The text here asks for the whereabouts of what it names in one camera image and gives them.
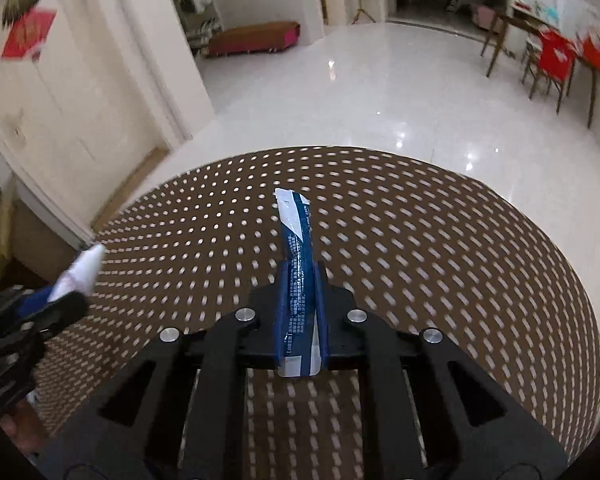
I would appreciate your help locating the brown patterned tablecloth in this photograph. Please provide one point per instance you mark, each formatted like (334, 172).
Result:
(418, 245)

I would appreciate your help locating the blue white snack wrapper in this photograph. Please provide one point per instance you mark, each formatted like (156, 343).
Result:
(294, 215)

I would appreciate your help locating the cream panel door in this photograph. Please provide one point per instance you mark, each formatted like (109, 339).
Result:
(75, 125)

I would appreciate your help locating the red covered wooden chair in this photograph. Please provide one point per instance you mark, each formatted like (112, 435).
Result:
(553, 63)

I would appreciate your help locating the red paper door decoration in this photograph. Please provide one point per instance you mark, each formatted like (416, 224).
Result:
(28, 35)

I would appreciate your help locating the dark wooden dining table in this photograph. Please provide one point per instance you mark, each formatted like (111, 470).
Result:
(502, 22)

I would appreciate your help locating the white tissue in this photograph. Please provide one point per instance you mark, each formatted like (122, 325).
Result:
(81, 276)

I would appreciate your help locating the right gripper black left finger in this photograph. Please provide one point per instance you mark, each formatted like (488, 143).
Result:
(282, 336)

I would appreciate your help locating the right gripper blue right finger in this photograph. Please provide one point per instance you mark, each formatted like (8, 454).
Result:
(321, 323)

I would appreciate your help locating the person's left hand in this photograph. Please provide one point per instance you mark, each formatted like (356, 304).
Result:
(24, 427)

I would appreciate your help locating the brown pink bench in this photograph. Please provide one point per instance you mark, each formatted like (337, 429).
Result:
(267, 37)

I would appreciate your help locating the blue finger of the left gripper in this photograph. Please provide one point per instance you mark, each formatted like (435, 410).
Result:
(59, 314)
(34, 302)

